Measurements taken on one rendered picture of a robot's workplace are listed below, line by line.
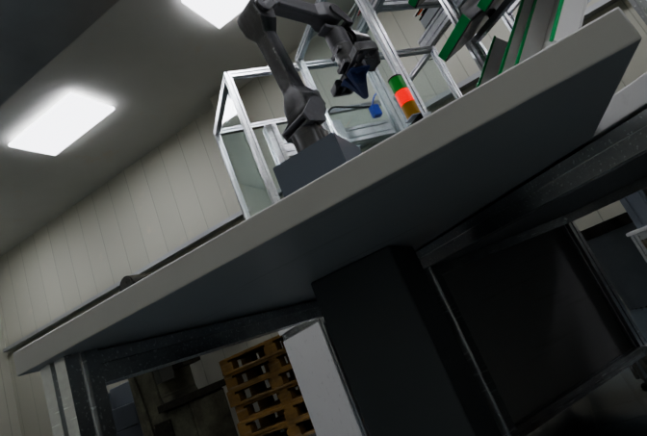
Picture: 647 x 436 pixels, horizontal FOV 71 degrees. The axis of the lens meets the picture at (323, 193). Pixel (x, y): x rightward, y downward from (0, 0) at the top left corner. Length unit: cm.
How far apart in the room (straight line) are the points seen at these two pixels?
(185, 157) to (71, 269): 292
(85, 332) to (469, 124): 45
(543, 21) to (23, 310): 943
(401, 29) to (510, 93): 562
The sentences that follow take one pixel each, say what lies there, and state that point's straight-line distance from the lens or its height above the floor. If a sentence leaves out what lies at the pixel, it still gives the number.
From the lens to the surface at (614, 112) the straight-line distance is 65.
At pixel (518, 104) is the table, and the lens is 37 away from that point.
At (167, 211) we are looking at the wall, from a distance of 723.
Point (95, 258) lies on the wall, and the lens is 831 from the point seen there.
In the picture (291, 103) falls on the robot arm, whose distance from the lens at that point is 96.
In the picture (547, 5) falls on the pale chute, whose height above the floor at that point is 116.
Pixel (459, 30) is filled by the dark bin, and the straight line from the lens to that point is 104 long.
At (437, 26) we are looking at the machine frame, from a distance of 277.
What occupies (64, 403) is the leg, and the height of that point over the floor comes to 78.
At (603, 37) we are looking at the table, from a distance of 38.
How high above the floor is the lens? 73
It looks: 17 degrees up
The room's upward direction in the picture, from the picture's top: 23 degrees counter-clockwise
